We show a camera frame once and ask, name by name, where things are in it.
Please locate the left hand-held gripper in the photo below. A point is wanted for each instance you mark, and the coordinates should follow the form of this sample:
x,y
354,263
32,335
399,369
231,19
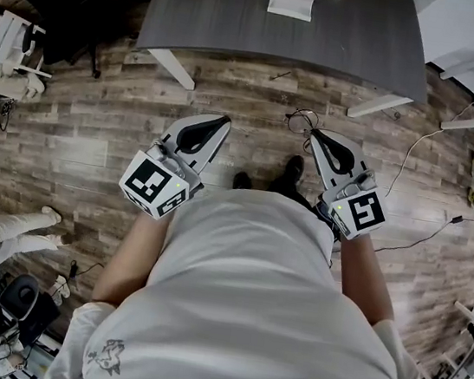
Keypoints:
x,y
150,181

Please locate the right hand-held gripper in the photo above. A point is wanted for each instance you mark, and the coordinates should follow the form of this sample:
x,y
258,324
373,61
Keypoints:
x,y
361,210

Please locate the white cloth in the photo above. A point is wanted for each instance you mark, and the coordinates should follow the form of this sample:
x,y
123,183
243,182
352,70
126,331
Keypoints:
x,y
289,1

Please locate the person's right forearm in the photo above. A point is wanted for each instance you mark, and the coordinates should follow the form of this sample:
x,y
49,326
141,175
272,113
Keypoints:
x,y
366,281

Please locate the person's left forearm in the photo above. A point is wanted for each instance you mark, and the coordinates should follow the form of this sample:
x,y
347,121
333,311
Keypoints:
x,y
130,261

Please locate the person's right leg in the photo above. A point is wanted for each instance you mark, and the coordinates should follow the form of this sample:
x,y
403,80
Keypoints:
x,y
292,170

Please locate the person's leg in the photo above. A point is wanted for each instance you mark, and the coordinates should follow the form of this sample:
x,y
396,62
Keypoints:
x,y
292,170
242,181

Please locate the person's left leg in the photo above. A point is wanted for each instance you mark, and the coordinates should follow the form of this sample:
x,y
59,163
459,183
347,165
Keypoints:
x,y
242,181

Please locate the small black floor stick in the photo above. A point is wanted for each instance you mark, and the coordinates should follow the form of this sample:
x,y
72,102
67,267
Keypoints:
x,y
280,75

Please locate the dark grey wooden table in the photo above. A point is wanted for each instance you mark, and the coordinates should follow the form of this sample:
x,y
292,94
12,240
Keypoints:
x,y
217,19

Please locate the person's white t-shirt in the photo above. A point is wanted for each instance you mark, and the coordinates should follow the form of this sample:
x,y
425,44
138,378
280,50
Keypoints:
x,y
246,308

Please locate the white chair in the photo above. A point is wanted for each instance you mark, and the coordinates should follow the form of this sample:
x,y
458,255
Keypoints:
x,y
4,37

